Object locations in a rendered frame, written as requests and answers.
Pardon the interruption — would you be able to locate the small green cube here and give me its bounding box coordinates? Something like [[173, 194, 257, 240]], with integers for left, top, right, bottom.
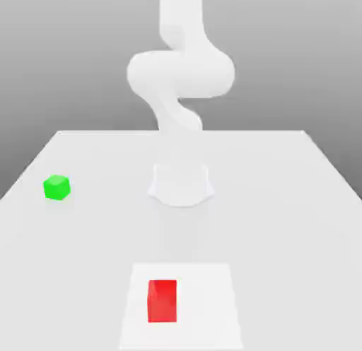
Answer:
[[42, 174, 71, 201]]

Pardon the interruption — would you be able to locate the small red cube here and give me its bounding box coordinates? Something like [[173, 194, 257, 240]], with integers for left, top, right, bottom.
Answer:
[[147, 279, 178, 323]]

